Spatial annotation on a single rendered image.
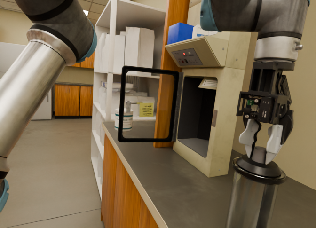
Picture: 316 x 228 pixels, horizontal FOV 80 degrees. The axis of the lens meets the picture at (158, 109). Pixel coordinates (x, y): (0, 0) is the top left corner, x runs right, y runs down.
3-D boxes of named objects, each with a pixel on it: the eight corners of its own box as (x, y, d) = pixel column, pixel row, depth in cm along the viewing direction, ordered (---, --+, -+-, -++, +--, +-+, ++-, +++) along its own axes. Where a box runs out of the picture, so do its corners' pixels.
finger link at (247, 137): (228, 155, 43) (239, 117, 40) (240, 151, 47) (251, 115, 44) (240, 162, 41) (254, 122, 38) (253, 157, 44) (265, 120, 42)
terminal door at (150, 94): (171, 142, 107) (179, 71, 101) (117, 142, 99) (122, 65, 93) (171, 142, 108) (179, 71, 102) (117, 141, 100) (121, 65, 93)
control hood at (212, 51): (181, 67, 102) (183, 48, 101) (225, 66, 74) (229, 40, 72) (162, 65, 98) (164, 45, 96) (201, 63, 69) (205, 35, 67)
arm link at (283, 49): (264, 45, 43) (309, 43, 37) (261, 66, 43) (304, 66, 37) (250, 38, 38) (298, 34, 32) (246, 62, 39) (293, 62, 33)
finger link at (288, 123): (264, 142, 41) (265, 102, 40) (267, 140, 42) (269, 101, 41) (289, 146, 37) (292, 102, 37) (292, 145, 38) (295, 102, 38)
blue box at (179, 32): (183, 48, 99) (185, 30, 98) (194, 46, 91) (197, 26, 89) (167, 45, 95) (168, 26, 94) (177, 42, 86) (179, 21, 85)
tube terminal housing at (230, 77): (206, 146, 121) (224, 19, 108) (249, 170, 92) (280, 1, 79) (172, 149, 110) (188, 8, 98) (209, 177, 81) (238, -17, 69)
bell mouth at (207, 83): (217, 88, 104) (219, 78, 103) (244, 92, 88) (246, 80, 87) (191, 86, 96) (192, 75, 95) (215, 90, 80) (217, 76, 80)
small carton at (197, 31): (202, 43, 82) (204, 28, 81) (207, 41, 78) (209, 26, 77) (191, 42, 82) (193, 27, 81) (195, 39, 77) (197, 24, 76)
